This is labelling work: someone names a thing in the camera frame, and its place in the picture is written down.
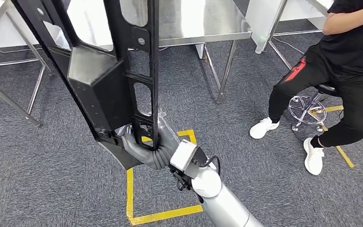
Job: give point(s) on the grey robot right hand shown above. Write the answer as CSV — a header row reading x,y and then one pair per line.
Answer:
x,y
165,134

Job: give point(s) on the white upright panel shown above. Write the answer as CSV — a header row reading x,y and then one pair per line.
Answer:
x,y
259,15

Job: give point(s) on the person's forearm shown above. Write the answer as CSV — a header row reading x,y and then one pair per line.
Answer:
x,y
350,18

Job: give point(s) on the person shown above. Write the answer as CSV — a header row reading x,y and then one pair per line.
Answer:
x,y
350,56

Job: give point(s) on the chrome swivel stool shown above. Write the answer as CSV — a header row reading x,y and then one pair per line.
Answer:
x,y
325,90

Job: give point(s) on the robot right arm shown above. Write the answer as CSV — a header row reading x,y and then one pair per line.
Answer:
x,y
228,210

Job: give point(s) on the black plastic frame part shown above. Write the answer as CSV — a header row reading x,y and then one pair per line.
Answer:
x,y
100,87

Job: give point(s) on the yellow floor tape square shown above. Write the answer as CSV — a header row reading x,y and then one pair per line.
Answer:
x,y
165,215
345,158

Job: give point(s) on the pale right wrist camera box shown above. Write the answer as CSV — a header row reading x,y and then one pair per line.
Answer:
x,y
184,155

